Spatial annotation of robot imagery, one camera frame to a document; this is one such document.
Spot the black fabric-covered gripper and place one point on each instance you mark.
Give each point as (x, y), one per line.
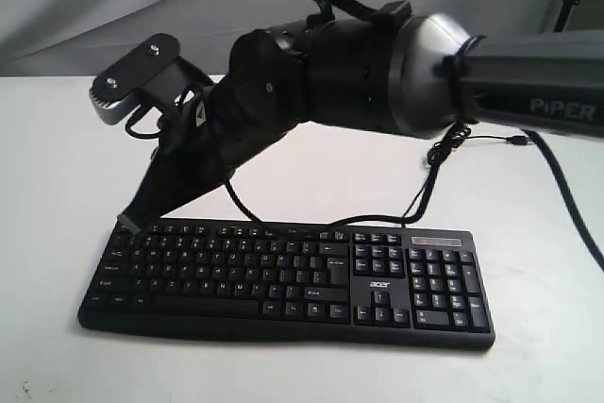
(215, 133)

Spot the black silver piper robot arm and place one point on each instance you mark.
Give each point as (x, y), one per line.
(389, 72)

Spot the black acer keyboard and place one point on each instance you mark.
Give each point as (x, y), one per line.
(218, 280)

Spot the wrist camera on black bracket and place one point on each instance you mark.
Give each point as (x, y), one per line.
(151, 75)

